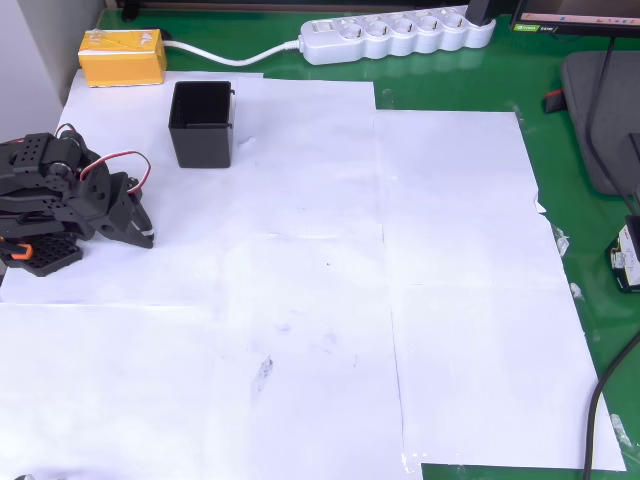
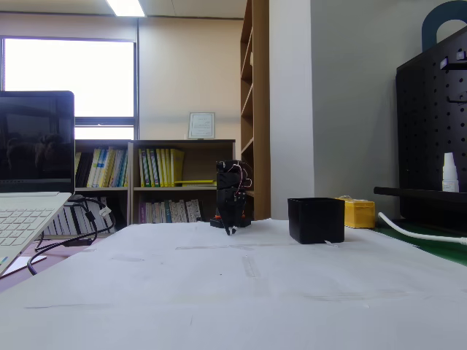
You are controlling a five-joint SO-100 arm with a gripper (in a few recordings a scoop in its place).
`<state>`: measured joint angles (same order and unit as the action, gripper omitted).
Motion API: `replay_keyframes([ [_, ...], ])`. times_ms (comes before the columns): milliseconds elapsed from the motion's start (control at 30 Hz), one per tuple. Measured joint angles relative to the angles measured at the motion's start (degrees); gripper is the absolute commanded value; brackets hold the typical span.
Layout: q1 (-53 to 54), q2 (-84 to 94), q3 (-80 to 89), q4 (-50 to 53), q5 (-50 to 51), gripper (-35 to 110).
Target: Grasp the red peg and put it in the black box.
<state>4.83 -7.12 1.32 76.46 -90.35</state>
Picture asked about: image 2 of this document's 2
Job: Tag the white paper sheet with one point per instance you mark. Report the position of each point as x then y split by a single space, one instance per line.
328 270
138 240
54 328
359 237
365 328

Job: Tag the teal book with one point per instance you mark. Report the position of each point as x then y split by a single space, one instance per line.
167 211

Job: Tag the green desk mat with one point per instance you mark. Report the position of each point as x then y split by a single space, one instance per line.
448 249

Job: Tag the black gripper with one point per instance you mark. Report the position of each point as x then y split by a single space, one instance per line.
230 201

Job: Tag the bright window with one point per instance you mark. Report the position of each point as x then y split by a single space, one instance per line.
69 73

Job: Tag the tall wooden bookshelf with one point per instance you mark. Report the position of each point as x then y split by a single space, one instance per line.
261 109

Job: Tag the yellow white book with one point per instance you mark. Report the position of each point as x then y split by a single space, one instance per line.
94 167

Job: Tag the white dropper bottle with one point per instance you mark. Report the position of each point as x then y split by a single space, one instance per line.
450 178

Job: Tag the silver laptop with dark screen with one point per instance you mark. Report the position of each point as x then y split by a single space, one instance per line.
36 146

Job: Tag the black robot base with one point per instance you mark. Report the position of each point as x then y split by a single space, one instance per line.
245 223

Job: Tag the thick yellow book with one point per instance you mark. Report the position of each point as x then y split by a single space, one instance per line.
177 167

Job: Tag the yellow cardboard box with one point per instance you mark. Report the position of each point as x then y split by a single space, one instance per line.
359 215

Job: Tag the dark teal arch sign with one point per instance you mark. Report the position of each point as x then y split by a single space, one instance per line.
430 25

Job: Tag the black pegboard panel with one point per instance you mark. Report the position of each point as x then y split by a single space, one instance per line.
419 127

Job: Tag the white patterned book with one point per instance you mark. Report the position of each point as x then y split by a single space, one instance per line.
192 209

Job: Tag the yellow green book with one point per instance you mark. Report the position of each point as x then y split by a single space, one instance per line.
155 167
148 167
167 167
142 167
161 167

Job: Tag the framed certificate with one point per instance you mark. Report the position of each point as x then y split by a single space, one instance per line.
201 125

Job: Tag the low wooden bookshelf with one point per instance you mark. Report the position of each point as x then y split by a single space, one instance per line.
104 143
175 144

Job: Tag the flat yellow book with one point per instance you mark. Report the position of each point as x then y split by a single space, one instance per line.
195 183

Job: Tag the black square cup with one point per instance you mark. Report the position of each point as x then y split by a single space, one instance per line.
315 220

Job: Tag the blue white book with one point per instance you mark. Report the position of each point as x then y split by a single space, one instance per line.
103 167

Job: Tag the black pegboard shelf bar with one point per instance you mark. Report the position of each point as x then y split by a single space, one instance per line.
408 192

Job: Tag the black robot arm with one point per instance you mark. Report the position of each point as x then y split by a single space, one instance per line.
226 178

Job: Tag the purple book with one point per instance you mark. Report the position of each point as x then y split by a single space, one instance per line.
142 213

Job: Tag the white card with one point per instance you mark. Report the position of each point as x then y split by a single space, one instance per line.
20 266

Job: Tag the black book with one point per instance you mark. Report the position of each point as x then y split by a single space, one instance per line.
84 171

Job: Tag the ceiling light panel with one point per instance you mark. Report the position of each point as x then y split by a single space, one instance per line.
126 7

